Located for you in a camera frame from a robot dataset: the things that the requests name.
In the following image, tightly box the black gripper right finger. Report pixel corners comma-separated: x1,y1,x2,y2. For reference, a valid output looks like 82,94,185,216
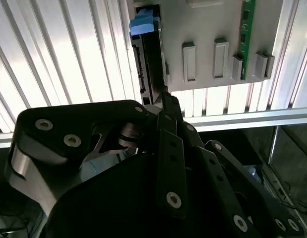
172,95,307,238

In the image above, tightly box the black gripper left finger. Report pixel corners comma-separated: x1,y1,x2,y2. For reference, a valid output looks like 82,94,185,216
4,91,191,219

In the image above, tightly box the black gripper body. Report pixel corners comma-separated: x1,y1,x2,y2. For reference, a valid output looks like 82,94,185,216
45,152,233,238

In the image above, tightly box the hard disk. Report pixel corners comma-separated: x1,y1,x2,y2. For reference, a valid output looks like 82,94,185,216
129,3,170,105

